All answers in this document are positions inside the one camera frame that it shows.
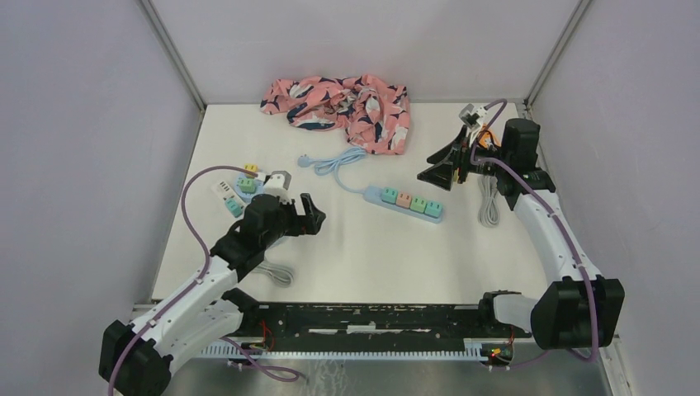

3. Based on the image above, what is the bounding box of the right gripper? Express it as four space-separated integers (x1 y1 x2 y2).
418 125 511 191

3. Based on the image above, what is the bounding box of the orange power strip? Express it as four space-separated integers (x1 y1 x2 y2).
479 128 500 149

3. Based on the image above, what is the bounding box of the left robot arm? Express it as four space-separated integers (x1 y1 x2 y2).
98 193 327 395

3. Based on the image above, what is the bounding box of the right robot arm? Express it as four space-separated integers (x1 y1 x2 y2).
417 118 625 351

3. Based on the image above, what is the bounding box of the round blue socket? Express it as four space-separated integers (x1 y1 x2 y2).
234 172 266 204

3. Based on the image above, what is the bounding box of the green adapter on round socket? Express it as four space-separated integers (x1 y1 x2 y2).
237 177 257 194

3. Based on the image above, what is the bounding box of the yellow adapter on round socket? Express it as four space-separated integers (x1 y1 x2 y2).
244 163 258 173

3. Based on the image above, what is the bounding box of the green adapter on strip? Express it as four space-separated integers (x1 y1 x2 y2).
409 196 428 214

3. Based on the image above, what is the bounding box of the pink adapter on strip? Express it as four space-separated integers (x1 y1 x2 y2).
395 192 412 209

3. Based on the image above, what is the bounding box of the teal adapter on white strip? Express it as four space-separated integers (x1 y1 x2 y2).
225 197 245 218

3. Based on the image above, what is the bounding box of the pink patterned cloth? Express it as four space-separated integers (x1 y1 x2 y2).
260 74 411 155

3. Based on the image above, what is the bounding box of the white power strip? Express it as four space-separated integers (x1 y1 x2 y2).
211 180 245 208

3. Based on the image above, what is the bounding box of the light blue strip cable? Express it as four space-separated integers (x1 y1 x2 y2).
297 145 370 195

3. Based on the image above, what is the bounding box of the grey white-strip cable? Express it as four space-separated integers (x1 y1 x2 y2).
251 260 296 289

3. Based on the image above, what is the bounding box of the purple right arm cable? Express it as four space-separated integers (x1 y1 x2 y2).
470 98 600 370

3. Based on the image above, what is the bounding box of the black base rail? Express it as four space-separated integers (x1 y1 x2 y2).
231 302 530 361

